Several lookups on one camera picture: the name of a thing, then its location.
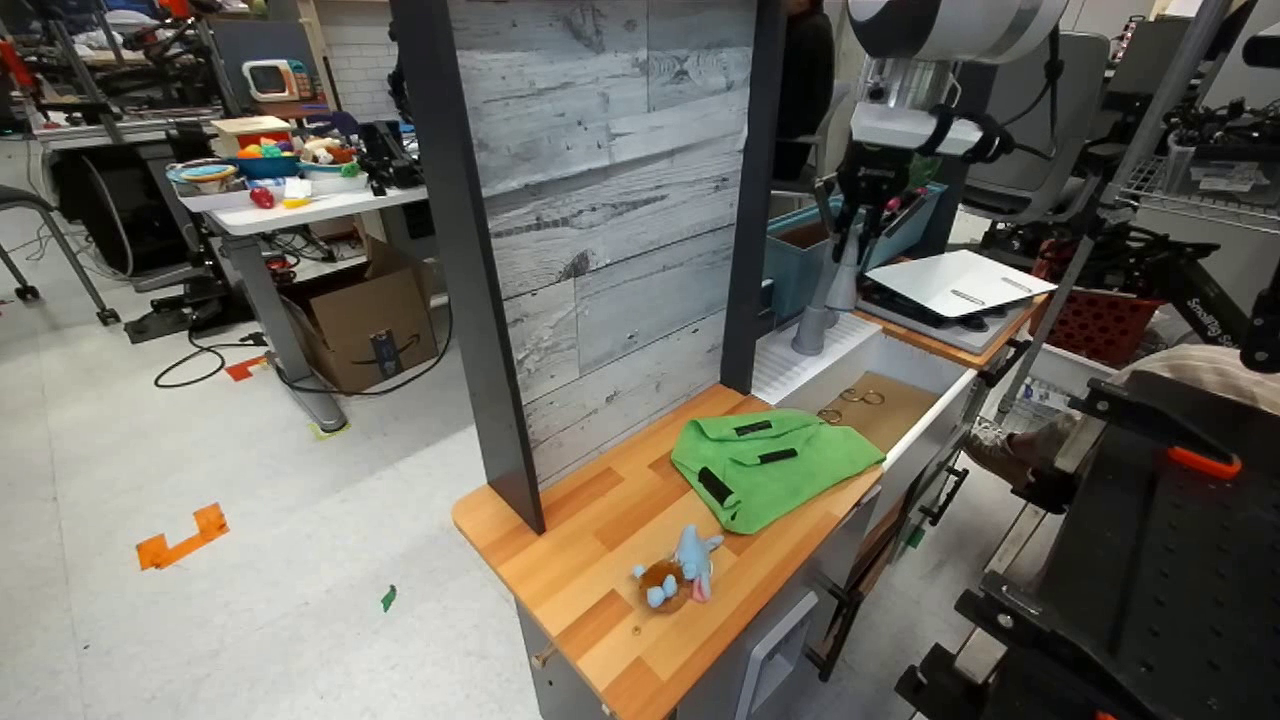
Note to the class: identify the black perforated work table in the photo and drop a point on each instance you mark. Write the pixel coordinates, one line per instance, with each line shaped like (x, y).
(1163, 588)

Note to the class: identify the white table with toys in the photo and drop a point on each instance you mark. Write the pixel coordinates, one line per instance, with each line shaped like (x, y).
(243, 228)

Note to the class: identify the teal storage bin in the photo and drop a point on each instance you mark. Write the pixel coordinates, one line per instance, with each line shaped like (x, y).
(797, 232)

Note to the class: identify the cardboard box under white table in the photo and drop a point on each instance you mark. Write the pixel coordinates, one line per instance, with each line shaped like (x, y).
(361, 327)

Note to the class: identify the white laptop tray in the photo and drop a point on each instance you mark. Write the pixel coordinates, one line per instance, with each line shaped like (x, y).
(956, 282)

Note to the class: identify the red plastic crate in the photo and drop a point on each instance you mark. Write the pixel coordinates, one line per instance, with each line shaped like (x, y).
(1101, 327)

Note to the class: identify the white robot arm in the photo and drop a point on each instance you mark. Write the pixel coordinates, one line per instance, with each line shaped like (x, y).
(914, 99)

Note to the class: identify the green cloth with black straps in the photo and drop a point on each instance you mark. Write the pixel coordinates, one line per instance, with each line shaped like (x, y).
(762, 464)

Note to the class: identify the grey toy faucet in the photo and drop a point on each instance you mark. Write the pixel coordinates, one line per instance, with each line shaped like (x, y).
(835, 292)

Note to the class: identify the black clamp with orange handle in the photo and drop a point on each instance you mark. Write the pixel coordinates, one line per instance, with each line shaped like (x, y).
(1205, 464)

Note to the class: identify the small blue plush toy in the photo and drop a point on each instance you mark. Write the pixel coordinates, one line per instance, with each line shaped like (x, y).
(681, 578)

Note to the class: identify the wooden play kitchen counter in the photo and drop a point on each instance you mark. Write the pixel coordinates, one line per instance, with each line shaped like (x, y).
(573, 578)

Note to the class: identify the grey wood backsplash panel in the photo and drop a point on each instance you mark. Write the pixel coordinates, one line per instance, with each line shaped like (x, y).
(599, 186)

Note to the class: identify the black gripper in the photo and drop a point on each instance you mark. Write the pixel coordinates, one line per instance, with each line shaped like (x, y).
(869, 181)

